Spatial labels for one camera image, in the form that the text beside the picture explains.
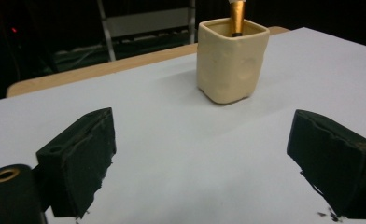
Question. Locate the teal and gold pen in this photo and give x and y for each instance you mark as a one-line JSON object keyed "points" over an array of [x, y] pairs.
{"points": [[237, 17]]}

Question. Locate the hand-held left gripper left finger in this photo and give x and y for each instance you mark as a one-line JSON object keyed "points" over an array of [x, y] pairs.
{"points": [[78, 165]]}

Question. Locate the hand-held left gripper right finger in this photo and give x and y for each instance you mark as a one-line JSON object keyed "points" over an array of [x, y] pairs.
{"points": [[336, 161]]}

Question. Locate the cream square pen holder cup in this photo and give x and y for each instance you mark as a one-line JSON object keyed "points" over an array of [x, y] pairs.
{"points": [[231, 68]]}

